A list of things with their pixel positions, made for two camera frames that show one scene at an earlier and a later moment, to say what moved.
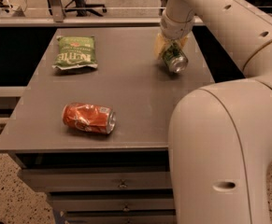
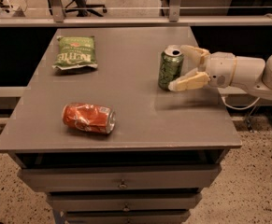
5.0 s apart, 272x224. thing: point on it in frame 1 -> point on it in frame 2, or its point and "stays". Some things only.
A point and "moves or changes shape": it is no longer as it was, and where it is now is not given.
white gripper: (175, 28) -> (220, 68)
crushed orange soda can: (89, 117) stays
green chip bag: (76, 50) stays
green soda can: (175, 58) moves or changes shape
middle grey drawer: (113, 203) stays
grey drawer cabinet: (93, 127) stays
